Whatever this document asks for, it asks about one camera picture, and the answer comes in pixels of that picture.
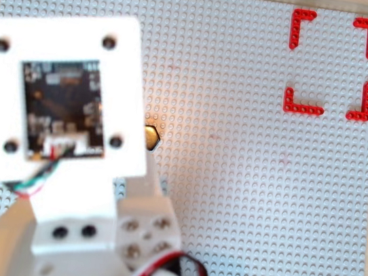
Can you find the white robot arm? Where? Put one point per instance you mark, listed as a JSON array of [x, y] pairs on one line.
[[5, 240]]

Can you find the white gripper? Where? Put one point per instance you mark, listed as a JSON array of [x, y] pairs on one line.
[[146, 236]]

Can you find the grey Lego baseplate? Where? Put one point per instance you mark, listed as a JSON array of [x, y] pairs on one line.
[[232, 186]]

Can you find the black hexagonal Lego piece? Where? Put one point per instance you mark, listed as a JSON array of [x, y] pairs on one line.
[[151, 138]]

